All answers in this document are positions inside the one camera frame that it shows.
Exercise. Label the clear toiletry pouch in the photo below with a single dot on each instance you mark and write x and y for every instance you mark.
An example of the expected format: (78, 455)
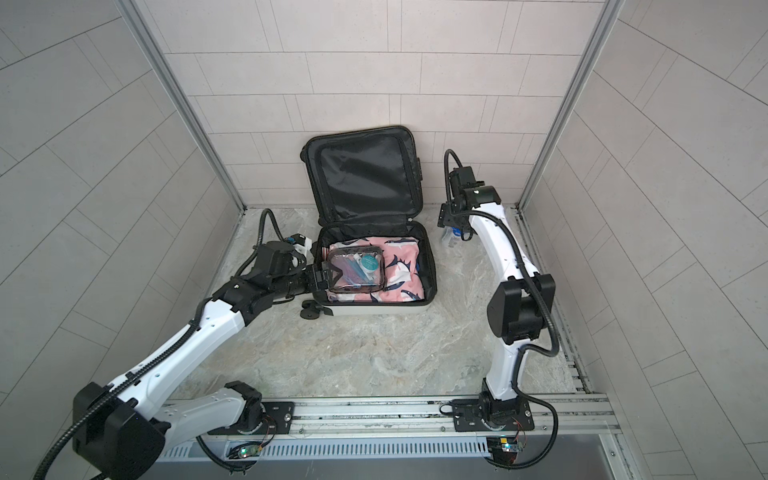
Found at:
(356, 269)

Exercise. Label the aluminium mounting rail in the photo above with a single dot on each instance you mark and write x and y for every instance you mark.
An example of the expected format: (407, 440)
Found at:
(384, 414)

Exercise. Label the black suitcase wheel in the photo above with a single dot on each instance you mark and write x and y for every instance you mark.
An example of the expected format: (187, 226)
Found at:
(313, 310)

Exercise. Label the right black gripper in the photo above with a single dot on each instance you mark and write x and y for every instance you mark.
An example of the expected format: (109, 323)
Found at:
(446, 214)

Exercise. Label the green circuit board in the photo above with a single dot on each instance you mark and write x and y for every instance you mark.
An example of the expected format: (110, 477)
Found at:
(245, 451)
(504, 450)

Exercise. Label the right green circuit board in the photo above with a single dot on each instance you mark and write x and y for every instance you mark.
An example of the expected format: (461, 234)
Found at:
(504, 450)

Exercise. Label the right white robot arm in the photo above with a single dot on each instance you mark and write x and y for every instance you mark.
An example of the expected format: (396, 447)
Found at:
(519, 312)

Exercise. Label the pink shark print garment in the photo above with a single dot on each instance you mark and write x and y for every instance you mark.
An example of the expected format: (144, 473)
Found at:
(403, 282)

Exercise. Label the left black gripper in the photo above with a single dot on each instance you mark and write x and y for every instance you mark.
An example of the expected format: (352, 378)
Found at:
(313, 282)

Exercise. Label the left green circuit board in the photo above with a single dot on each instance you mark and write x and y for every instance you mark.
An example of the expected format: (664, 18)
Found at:
(245, 451)

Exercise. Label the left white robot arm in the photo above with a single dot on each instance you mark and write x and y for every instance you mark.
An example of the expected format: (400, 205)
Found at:
(124, 427)

